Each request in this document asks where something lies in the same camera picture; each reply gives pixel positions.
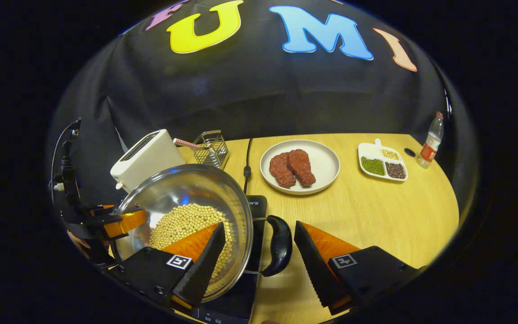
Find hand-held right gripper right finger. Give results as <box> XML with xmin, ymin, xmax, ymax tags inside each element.
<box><xmin>294</xmin><ymin>220</ymin><xmax>426</xmax><ymax>315</ymax></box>

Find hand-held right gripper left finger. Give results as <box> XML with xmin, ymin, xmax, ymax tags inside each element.
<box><xmin>108</xmin><ymin>222</ymin><xmax>227</xmax><ymax>311</ymax></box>

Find black induction cooktop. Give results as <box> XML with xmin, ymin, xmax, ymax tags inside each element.
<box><xmin>192</xmin><ymin>195</ymin><xmax>268</xmax><ymax>324</ymax></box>

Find stainless steel pot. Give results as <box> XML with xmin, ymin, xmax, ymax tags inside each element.
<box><xmin>112</xmin><ymin>164</ymin><xmax>293</xmax><ymax>303</ymax></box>

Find pile of soybeans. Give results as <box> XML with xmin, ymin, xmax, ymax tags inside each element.
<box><xmin>149</xmin><ymin>203</ymin><xmax>234</xmax><ymax>279</ymax></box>

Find white toaster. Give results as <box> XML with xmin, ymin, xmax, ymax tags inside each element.
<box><xmin>110</xmin><ymin>129</ymin><xmax>186</xmax><ymax>193</ymax></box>

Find pink striped straw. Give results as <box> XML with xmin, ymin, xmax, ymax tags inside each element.
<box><xmin>173</xmin><ymin>138</ymin><xmax>203</xmax><ymax>150</ymax></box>

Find red meat slice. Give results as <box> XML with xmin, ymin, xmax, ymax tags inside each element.
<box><xmin>287</xmin><ymin>149</ymin><xmax>317</xmax><ymax>188</ymax></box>
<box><xmin>269</xmin><ymin>153</ymin><xmax>296</xmax><ymax>189</ymax></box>

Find round white plate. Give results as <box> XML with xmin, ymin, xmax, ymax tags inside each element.
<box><xmin>259</xmin><ymin>139</ymin><xmax>341</xmax><ymax>195</ymax></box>

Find white divided bean dish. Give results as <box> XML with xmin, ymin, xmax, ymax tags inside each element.
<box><xmin>358</xmin><ymin>139</ymin><xmax>407</xmax><ymax>182</ymax></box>

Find clear red-label water bottle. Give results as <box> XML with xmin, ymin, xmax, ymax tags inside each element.
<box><xmin>417</xmin><ymin>112</ymin><xmax>445</xmax><ymax>169</ymax></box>

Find black backdrop cloth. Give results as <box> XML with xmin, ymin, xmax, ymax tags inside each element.
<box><xmin>48</xmin><ymin>0</ymin><xmax>471</xmax><ymax>212</ymax></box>

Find black power cable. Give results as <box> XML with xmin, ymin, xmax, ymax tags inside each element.
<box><xmin>242</xmin><ymin>138</ymin><xmax>254</xmax><ymax>195</ymax></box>

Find wire mesh basket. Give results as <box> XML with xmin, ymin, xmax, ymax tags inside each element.
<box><xmin>192</xmin><ymin>130</ymin><xmax>230</xmax><ymax>169</ymax></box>

